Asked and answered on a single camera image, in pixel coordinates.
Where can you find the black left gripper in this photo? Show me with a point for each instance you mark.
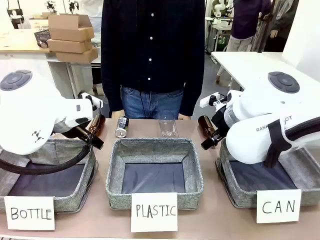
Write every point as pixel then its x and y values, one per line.
pixel 72 132

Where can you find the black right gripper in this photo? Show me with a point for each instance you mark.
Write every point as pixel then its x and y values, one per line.
pixel 219 120

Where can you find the brown glass bottle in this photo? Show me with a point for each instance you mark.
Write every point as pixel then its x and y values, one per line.
pixel 97 123
pixel 206 125

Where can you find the black green drink can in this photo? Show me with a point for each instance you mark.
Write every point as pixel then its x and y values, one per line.
pixel 122 126

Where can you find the clear plastic bottle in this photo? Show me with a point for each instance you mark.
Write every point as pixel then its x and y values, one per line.
pixel 168 127

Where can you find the person's left forearm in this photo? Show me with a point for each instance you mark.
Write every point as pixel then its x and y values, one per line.
pixel 192 95

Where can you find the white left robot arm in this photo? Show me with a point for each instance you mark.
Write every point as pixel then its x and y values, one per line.
pixel 25 112

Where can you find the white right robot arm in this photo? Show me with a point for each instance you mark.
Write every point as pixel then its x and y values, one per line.
pixel 250 140

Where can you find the person's right forearm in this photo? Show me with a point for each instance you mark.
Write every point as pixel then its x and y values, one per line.
pixel 111 87

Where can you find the grey fabric basket bottle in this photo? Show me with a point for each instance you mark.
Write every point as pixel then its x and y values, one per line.
pixel 62 150

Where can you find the grey fabric basket plastic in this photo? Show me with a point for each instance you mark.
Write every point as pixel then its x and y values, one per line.
pixel 115 175

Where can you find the white paper label CAN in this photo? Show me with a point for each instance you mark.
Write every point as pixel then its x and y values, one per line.
pixel 278 206

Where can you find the grey fabric basket can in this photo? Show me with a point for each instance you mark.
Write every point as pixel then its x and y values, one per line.
pixel 307 175

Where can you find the black mesh basket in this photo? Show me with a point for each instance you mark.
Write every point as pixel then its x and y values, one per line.
pixel 41 37

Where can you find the person's right hand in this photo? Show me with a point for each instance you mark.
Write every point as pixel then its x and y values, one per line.
pixel 117 115

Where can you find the person's left hand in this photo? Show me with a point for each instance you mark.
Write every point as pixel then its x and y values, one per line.
pixel 185 117

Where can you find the white paper label PLASTIC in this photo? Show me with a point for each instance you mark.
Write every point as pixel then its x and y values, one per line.
pixel 153 212

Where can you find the flat cardboard box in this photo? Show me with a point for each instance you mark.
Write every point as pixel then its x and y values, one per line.
pixel 67 45
pixel 77 56

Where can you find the white table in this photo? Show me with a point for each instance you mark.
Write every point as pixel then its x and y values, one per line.
pixel 250 65

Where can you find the white paper label BOTTLE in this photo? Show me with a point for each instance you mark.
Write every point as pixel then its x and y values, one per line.
pixel 30 212

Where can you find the person in dark shirt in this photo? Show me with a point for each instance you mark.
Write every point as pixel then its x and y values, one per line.
pixel 152 50

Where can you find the open cardboard box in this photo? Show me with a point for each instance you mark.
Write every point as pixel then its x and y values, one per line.
pixel 70 27

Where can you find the wooden table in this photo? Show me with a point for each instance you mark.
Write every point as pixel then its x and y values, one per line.
pixel 17 42

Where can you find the bystander in purple top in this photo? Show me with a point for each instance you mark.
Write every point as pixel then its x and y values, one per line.
pixel 247 20

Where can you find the white plastic crate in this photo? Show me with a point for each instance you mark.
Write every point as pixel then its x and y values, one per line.
pixel 38 24

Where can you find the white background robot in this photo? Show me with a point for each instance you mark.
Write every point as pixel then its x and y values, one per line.
pixel 220 10

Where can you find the bystander in grey jacket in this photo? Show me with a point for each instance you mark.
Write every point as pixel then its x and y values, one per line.
pixel 285 20

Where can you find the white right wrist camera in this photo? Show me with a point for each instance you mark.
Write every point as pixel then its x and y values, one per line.
pixel 207 101

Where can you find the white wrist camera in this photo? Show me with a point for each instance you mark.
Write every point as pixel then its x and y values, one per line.
pixel 87 97
pixel 207 101

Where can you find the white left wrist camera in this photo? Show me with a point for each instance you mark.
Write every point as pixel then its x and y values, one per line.
pixel 87 97

